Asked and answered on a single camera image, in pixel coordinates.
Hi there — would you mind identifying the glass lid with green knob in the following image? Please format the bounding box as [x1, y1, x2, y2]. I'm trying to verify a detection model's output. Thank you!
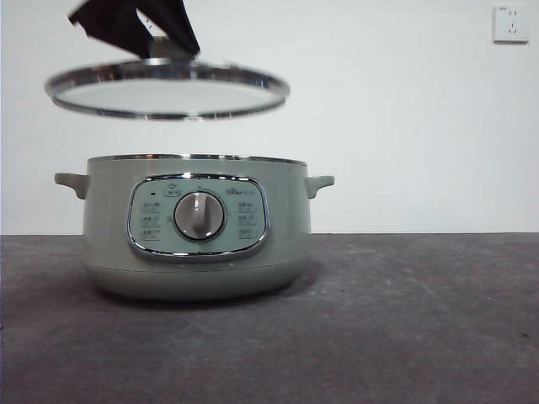
[44, 36, 292, 122]

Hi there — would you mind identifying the pale green electric cooking pot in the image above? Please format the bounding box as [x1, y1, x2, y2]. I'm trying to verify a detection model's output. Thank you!
[53, 154, 336, 300]

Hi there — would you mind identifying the white wall socket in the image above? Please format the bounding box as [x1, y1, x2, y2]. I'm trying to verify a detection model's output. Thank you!
[492, 4, 531, 45]

